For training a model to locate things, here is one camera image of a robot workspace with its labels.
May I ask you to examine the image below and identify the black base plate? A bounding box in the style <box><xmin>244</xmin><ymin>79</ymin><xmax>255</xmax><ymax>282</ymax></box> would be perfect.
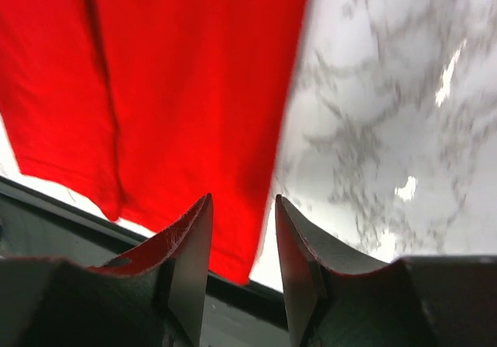
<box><xmin>1</xmin><ymin>178</ymin><xmax>290</xmax><ymax>346</ymax></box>

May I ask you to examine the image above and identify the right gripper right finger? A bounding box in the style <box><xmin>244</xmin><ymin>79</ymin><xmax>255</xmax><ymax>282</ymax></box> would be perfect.
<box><xmin>275</xmin><ymin>195</ymin><xmax>388</xmax><ymax>346</ymax></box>

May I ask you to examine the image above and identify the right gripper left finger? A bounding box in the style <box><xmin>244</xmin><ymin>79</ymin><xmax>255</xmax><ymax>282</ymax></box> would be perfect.
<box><xmin>90</xmin><ymin>194</ymin><xmax>214</xmax><ymax>346</ymax></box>

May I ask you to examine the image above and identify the red t shirt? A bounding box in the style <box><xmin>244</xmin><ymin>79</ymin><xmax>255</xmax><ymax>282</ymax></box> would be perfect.
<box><xmin>1</xmin><ymin>0</ymin><xmax>308</xmax><ymax>285</ymax></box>

